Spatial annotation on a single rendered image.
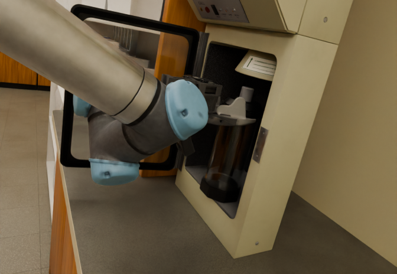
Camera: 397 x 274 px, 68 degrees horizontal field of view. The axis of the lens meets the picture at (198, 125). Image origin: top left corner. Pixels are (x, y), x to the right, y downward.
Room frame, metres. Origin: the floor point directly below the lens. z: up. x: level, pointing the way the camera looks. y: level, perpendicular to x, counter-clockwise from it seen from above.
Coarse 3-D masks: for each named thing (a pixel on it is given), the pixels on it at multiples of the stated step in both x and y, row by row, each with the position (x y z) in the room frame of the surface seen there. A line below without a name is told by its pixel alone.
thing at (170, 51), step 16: (112, 32) 0.71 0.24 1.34; (128, 32) 0.72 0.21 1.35; (144, 32) 0.73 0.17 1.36; (160, 32) 0.75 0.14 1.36; (128, 48) 0.72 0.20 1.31; (144, 48) 0.74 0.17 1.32; (160, 48) 0.75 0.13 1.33; (176, 48) 0.76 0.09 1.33; (144, 64) 0.74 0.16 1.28; (160, 64) 0.75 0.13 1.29; (176, 64) 0.77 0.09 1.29; (160, 80) 0.75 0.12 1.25; (80, 128) 0.69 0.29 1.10; (80, 144) 0.69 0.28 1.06; (144, 160) 0.75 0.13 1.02; (160, 160) 0.77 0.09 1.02
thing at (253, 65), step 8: (248, 56) 0.68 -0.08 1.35; (256, 56) 0.66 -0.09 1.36; (264, 56) 0.65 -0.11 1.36; (272, 56) 0.64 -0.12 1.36; (240, 64) 0.68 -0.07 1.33; (248, 64) 0.66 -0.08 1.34; (256, 64) 0.64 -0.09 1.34; (264, 64) 0.64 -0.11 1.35; (272, 64) 0.63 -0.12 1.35; (240, 72) 0.66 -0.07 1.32; (248, 72) 0.64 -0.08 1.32; (256, 72) 0.63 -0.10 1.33; (264, 72) 0.63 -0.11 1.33; (272, 72) 0.62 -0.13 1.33
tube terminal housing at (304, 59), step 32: (320, 0) 0.55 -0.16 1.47; (352, 0) 0.59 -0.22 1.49; (224, 32) 0.72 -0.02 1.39; (256, 32) 0.62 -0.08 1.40; (320, 32) 0.56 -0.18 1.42; (288, 64) 0.53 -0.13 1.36; (320, 64) 0.57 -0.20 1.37; (288, 96) 0.54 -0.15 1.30; (320, 96) 0.59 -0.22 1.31; (288, 128) 0.55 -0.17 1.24; (288, 160) 0.57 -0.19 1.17; (192, 192) 0.71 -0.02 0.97; (256, 192) 0.54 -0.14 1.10; (288, 192) 0.59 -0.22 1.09; (224, 224) 0.58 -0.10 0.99; (256, 224) 0.55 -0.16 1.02
